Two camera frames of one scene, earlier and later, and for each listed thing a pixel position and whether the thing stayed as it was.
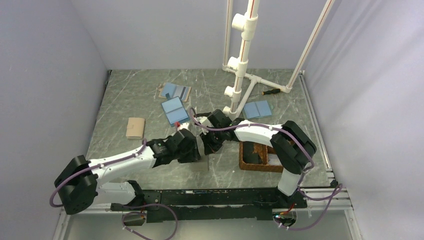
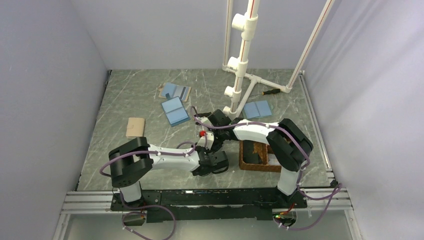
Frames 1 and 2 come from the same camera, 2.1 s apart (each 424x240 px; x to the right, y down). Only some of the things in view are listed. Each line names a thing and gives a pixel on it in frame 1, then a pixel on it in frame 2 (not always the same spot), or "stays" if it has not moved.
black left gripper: x=194 y=155 → x=208 y=151
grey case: x=174 y=90 stays
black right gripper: x=209 y=147 stays
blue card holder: x=174 y=110 stays
